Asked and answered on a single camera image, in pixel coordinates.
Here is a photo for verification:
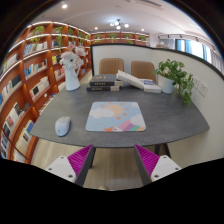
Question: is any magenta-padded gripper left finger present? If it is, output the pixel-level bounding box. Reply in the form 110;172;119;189
44;143;97;188

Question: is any pink white flower bouquet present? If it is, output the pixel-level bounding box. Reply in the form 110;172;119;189
59;44;88;70

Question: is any white ceramic vase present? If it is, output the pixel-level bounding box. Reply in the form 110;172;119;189
64;64;82;92

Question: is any tan upholstered chair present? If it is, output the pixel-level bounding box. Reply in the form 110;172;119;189
130;60;157;83
98;57;125;76

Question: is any green plant in white pot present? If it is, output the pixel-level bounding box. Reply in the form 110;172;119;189
153;58;195;107

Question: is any pastel sun cloud mouse pad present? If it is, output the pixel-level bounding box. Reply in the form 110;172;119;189
85;101;147;133

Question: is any thick dark hardcover book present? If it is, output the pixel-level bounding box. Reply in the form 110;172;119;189
89;73;124;88

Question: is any light grey computer mouse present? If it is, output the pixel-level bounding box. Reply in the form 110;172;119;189
54;115;72;137

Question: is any round ceiling lights cluster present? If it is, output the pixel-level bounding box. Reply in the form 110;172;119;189
109;18;130;31

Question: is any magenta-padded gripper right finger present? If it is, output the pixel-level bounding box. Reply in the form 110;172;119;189
133;143;183;187

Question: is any white blue flat book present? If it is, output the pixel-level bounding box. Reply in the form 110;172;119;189
139;78;162;94

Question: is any white wall socket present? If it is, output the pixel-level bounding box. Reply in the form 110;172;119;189
197;80;209;98

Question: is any orange wooden bookshelf unit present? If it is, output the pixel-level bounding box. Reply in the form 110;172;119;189
0;20;150;164

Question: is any white leaning book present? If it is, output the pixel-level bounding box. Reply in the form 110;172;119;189
115;69;146;90

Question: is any window with vertical frames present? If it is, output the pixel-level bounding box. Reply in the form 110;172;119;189
174;37;224;69

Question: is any thin dark hardcover book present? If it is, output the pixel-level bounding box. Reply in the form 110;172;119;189
86;84;121;93

